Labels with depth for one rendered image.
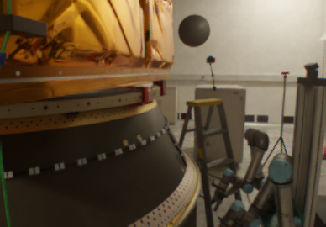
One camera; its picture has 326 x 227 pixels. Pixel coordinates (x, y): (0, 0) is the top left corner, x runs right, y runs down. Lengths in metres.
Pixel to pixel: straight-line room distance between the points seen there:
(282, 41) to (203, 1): 2.93
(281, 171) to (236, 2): 7.85
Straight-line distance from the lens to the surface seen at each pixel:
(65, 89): 0.76
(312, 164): 1.73
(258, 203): 1.70
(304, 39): 9.18
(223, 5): 8.88
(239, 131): 4.77
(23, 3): 0.61
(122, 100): 1.08
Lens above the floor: 1.81
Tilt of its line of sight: 8 degrees down
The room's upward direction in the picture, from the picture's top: straight up
